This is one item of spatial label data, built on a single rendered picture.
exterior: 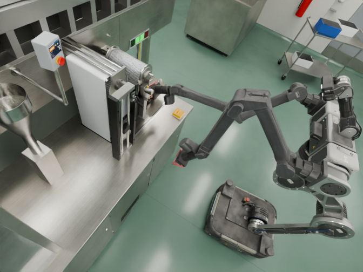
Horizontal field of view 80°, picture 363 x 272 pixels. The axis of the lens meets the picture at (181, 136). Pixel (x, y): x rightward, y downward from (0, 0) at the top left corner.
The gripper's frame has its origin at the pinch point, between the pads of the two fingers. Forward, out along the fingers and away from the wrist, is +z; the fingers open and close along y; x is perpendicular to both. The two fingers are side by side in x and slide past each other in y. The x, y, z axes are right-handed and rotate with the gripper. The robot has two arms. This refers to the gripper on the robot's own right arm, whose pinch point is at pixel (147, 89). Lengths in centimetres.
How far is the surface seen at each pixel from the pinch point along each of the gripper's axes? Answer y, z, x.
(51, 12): -35, 1, 61
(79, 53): -35, -1, 41
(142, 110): -11.3, 1.3, -10.6
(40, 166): -82, 3, 7
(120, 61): -10.3, 1.1, 26.1
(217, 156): 60, -7, -131
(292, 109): 219, -67, -167
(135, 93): -35.0, -27.9, 19.6
